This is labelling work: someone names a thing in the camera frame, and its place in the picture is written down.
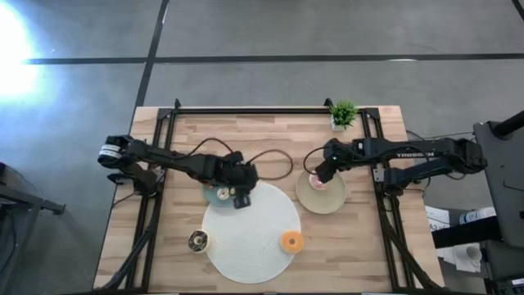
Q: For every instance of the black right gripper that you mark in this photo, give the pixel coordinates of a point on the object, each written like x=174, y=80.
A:
x=340, y=153

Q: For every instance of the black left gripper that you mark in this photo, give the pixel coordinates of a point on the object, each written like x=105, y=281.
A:
x=239, y=174

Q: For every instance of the lavender iced tan donut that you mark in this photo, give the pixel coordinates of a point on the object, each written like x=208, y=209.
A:
x=285, y=237

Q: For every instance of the chocolate frosted donut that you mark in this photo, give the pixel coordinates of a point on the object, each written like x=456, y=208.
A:
x=193, y=237

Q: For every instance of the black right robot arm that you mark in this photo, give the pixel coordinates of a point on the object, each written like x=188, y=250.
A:
x=409, y=153

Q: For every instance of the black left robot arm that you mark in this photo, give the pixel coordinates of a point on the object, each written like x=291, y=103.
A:
x=184, y=162

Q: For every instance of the beige round plate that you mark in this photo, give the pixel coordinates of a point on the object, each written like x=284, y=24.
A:
x=323, y=201

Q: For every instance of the teal round plate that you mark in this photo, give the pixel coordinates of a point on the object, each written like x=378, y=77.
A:
x=213, y=198

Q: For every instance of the green plant white pot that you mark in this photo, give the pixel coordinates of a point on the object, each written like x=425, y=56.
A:
x=343, y=114

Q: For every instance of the white round woven placemat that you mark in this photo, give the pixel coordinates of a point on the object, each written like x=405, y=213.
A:
x=249, y=233

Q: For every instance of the white printed paper sheet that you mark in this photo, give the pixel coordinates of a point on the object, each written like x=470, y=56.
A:
x=437, y=217

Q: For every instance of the black shelf board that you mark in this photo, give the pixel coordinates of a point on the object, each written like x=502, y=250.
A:
x=466, y=233

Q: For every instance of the white plastic bottle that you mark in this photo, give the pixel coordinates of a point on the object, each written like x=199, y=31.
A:
x=477, y=215

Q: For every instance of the white paper cup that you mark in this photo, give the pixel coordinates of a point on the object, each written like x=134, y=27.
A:
x=470, y=256

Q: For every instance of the dark grey equipment cart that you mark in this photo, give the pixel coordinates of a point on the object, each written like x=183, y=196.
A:
x=503, y=184

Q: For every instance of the black equipment stand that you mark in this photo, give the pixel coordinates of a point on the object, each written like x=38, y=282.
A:
x=41, y=205

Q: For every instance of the black aluminium rig frame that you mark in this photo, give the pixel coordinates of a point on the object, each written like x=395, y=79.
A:
x=266, y=110

